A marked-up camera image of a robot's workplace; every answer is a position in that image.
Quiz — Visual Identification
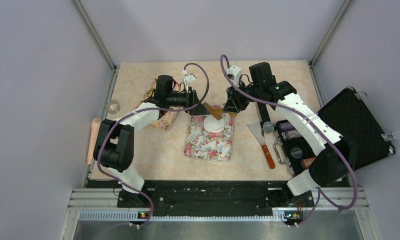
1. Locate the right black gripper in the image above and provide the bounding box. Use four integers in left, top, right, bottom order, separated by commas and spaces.
224, 80, 263, 113

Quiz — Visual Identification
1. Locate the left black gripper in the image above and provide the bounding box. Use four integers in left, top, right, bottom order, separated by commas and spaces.
166, 85, 210, 115

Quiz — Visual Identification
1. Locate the wooden double-ended rolling pin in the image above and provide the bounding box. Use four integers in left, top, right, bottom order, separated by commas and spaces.
202, 102, 238, 121

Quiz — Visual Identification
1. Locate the white dough piece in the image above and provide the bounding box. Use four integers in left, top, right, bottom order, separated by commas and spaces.
203, 115, 226, 133

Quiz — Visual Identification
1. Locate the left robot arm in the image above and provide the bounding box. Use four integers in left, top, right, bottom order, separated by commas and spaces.
93, 75, 209, 207

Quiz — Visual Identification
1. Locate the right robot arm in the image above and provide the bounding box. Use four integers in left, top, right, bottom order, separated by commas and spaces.
220, 55, 358, 206

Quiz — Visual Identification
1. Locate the black ridged rolling stick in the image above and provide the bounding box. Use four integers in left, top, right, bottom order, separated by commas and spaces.
256, 102, 272, 124

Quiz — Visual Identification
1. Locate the yellow floral cloth pad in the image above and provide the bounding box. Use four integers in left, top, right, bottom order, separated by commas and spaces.
141, 75, 187, 130

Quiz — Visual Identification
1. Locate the grey round knob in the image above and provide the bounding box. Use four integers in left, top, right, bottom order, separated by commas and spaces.
262, 121, 275, 133

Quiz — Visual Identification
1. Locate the open black poker chip case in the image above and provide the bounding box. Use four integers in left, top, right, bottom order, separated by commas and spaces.
274, 86, 396, 176

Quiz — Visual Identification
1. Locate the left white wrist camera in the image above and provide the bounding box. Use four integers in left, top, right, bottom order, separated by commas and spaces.
182, 69, 197, 92

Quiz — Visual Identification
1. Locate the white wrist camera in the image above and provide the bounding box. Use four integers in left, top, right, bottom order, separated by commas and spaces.
225, 65, 243, 87
182, 69, 197, 92

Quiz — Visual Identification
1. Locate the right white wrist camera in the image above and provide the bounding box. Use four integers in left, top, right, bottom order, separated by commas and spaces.
225, 65, 243, 87

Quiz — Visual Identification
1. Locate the metal scraper with red handle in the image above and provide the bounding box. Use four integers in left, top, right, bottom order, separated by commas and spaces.
247, 122, 276, 169

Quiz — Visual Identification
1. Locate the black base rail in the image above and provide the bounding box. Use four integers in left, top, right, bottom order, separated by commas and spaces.
68, 180, 368, 223

